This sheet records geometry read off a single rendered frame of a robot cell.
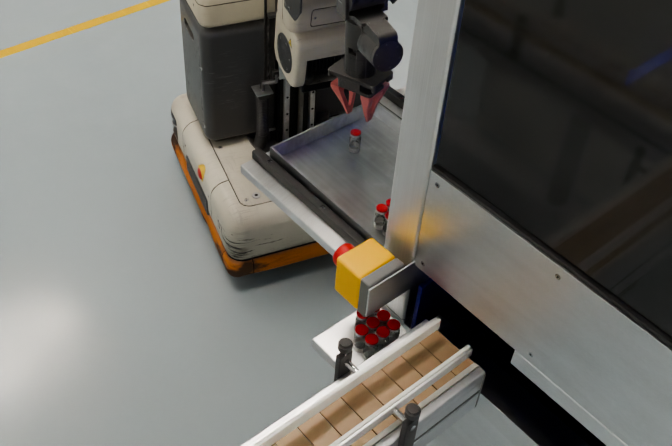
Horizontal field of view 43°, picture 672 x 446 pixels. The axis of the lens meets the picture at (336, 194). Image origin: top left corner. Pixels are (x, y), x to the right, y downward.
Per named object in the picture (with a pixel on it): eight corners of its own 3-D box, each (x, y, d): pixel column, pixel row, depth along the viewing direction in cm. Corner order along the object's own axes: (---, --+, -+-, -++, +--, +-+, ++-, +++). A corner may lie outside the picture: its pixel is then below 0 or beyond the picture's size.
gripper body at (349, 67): (373, 96, 149) (375, 59, 144) (326, 77, 154) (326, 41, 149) (393, 80, 153) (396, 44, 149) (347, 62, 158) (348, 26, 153)
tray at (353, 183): (493, 204, 157) (497, 190, 155) (389, 267, 144) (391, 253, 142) (371, 112, 175) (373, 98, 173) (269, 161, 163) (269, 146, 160)
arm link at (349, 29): (369, 2, 148) (340, 8, 146) (388, 19, 143) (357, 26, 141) (368, 37, 152) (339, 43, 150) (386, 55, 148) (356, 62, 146)
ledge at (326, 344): (432, 361, 133) (433, 354, 131) (370, 405, 126) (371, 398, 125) (372, 306, 140) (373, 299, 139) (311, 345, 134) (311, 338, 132)
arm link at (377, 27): (382, -30, 144) (335, -19, 141) (415, -1, 136) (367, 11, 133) (381, 33, 152) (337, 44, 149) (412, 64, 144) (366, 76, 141)
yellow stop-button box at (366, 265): (400, 295, 129) (405, 263, 124) (364, 318, 126) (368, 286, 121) (366, 266, 133) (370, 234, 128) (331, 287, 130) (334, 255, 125)
